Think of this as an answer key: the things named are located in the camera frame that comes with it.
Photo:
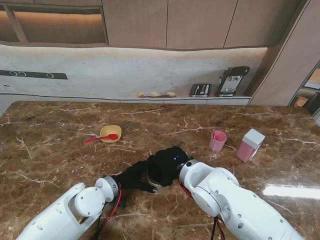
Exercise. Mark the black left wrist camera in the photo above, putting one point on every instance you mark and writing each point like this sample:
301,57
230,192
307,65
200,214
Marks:
122,203

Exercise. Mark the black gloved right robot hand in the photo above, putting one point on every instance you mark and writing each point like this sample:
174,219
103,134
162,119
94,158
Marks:
167,165

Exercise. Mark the black silver toaster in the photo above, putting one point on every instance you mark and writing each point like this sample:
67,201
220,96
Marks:
200,90

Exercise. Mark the wooden wall cabinets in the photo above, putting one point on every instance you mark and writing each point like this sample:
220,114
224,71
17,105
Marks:
175,22

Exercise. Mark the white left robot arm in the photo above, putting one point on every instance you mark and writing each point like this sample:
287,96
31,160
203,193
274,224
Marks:
62,212

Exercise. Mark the round wooden ornament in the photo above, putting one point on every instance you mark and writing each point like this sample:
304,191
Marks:
301,101

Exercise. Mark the yellow plastic bowl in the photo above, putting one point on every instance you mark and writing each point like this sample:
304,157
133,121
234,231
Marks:
110,130

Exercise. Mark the black wall control panel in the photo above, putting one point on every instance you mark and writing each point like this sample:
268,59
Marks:
32,75

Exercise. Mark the clear jar of grain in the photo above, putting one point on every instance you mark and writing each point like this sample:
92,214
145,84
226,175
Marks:
161,188

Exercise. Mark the wooden cutting board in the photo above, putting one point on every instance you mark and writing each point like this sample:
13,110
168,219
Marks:
162,95

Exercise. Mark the lit open shelf niche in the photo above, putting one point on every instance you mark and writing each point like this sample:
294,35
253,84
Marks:
50,25

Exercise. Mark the black espresso machine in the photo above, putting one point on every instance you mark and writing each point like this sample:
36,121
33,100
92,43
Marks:
231,80

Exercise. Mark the red plastic measuring spoon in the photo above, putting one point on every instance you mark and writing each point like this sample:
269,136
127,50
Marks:
100,138

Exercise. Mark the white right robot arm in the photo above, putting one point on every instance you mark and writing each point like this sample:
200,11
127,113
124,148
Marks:
237,200

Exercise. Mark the yellow fruit piece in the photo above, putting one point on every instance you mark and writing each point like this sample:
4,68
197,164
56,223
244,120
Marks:
171,93
140,94
155,94

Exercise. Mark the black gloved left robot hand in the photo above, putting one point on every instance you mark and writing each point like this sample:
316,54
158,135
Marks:
132,176

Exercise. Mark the tall wooden cabinet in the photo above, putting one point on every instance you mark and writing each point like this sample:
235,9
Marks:
280,62

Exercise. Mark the white square container lid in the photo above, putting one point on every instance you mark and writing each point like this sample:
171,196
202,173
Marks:
253,137

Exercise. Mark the pink plastic measuring cup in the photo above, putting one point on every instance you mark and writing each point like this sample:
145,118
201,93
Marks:
217,141

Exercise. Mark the pink container with white lid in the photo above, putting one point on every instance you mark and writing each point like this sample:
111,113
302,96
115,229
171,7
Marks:
246,151

